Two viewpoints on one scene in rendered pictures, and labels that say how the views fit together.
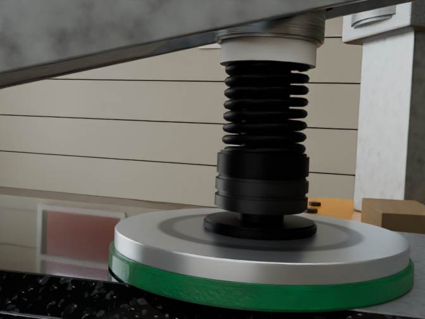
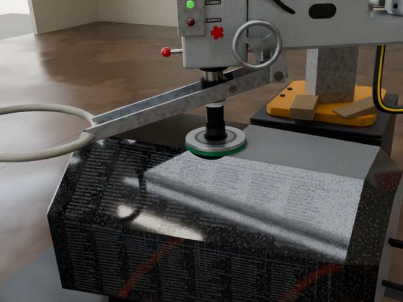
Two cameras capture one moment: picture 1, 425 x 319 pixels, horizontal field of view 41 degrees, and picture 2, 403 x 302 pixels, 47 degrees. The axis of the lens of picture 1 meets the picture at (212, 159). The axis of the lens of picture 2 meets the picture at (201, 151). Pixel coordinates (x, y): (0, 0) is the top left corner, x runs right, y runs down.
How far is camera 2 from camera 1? 1.27 m
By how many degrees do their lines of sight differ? 25
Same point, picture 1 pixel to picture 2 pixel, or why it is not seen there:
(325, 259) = (219, 147)
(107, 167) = not seen: hidden behind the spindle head
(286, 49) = (214, 105)
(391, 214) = (292, 108)
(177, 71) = not seen: outside the picture
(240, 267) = (203, 148)
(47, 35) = (169, 112)
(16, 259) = (167, 142)
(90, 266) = (182, 144)
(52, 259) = (174, 142)
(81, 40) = (174, 112)
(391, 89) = not seen: hidden behind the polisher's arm
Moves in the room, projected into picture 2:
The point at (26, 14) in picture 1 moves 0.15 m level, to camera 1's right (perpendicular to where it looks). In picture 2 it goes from (165, 109) to (210, 111)
